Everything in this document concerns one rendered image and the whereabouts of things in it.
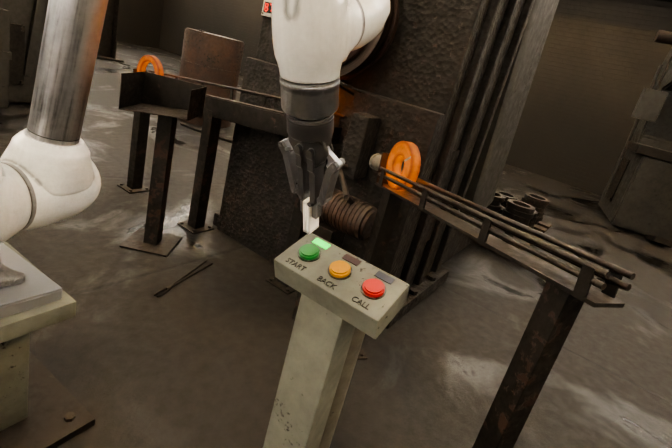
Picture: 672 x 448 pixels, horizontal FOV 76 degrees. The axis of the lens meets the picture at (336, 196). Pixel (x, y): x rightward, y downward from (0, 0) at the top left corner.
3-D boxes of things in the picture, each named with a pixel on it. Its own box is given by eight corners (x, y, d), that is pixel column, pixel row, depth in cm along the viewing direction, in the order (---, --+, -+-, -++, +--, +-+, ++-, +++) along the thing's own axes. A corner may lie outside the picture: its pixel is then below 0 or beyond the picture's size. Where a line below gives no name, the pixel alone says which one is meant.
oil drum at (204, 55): (207, 114, 493) (219, 33, 466) (242, 129, 464) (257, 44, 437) (161, 112, 444) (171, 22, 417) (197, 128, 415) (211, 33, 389)
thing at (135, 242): (128, 226, 201) (144, 71, 179) (184, 238, 203) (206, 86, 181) (106, 244, 182) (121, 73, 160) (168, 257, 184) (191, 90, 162)
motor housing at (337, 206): (303, 304, 175) (334, 182, 159) (347, 332, 165) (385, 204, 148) (282, 315, 165) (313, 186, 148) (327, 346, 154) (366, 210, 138)
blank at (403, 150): (395, 197, 138) (386, 196, 137) (393, 152, 143) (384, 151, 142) (423, 182, 125) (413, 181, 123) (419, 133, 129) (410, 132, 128)
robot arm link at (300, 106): (306, 61, 69) (307, 96, 72) (266, 75, 63) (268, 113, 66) (352, 74, 65) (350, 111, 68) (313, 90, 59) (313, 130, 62)
